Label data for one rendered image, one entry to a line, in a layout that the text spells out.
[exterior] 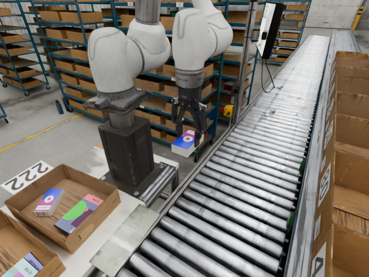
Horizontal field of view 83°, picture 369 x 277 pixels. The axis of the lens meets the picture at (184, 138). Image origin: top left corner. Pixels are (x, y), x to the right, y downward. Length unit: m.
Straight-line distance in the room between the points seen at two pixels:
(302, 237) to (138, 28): 0.98
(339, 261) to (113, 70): 0.97
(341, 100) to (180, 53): 1.36
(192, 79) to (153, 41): 0.36
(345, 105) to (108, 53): 1.52
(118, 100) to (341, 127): 1.17
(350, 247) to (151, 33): 0.98
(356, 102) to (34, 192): 1.96
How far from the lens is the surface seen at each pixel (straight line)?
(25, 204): 1.26
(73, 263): 0.99
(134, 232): 0.98
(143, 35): 0.95
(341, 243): 0.80
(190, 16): 0.63
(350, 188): 1.16
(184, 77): 0.65
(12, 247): 1.13
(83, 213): 1.07
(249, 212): 1.07
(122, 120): 0.97
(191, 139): 0.79
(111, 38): 0.86
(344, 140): 1.47
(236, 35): 2.81
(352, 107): 1.81
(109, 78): 0.87
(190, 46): 0.62
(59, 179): 1.30
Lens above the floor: 1.56
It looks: 34 degrees down
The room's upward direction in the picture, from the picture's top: straight up
